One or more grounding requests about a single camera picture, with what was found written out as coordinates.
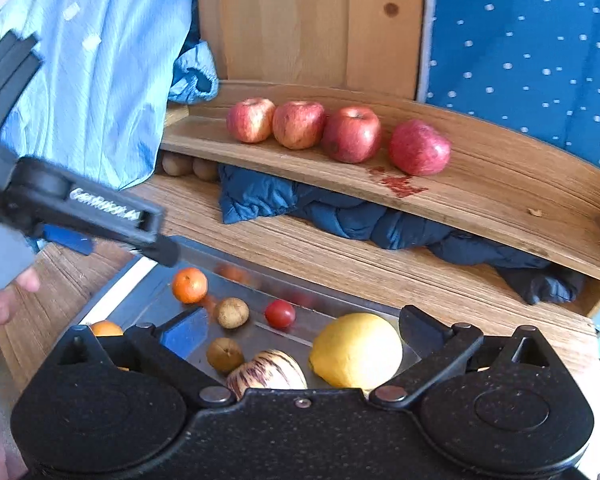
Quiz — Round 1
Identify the metal tray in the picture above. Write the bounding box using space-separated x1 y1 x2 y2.
0 237 424 480

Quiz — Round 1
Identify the rightmost red apple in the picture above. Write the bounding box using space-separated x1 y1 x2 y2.
388 119 452 177

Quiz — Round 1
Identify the blue polka dot cloth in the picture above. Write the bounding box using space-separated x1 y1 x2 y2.
416 0 600 167

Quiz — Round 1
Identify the person's left hand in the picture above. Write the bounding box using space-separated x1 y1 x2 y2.
0 268 41 328

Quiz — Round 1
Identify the brown kiwi under shelf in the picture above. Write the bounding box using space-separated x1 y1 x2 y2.
161 152 194 177
192 157 219 182

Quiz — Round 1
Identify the large yellow lemon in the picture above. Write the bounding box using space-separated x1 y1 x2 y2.
309 313 403 391

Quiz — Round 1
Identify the leftmost pale red apple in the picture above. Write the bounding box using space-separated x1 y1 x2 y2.
226 98 276 144

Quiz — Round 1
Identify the small red tomato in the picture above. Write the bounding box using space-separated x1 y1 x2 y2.
264 299 296 330

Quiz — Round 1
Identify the small brown potato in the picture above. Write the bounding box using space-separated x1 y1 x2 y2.
214 297 250 330

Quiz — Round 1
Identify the small brown fruit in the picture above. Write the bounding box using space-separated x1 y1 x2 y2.
206 337 245 375

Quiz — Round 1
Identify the light blue shirt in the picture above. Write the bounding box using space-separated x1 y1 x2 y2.
0 0 219 190

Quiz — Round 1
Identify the dark blue padded jacket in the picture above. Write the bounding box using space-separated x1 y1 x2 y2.
218 164 585 304

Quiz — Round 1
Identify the curved wooden shelf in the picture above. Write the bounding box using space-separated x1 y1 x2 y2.
162 80 600 315

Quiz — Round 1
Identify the purple striped pepino melon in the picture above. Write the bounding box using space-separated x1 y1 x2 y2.
226 349 308 399

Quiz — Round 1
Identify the small orange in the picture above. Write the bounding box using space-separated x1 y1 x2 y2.
90 320 123 337
171 268 208 304

